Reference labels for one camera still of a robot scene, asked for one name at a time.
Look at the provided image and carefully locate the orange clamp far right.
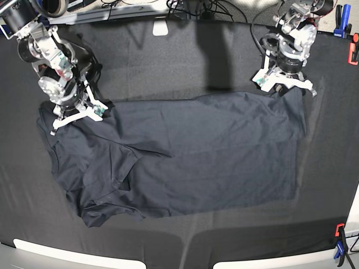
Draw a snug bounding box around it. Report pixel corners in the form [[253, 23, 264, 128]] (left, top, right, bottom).
[[348, 33, 359, 66]]

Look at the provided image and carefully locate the blue orange clamp near right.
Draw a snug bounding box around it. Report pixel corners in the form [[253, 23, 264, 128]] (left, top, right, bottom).
[[334, 223, 355, 269]]

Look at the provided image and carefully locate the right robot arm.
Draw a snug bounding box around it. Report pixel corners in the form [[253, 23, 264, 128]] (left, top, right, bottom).
[[1, 1, 93, 117]]

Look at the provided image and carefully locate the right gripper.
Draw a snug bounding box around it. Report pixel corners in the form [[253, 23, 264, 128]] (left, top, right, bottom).
[[38, 71, 93, 115]]

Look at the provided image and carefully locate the white tab at table edge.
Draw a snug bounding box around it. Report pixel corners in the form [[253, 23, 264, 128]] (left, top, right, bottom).
[[152, 17, 169, 36]]

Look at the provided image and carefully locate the blue bar clamp far right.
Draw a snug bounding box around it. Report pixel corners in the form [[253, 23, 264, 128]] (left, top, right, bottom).
[[333, 4, 352, 39]]

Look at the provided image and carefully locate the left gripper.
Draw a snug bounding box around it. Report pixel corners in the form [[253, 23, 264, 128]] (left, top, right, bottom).
[[262, 33, 311, 96]]

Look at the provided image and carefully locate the dark navy t-shirt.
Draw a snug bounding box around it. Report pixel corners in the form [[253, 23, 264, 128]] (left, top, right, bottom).
[[37, 89, 306, 227]]

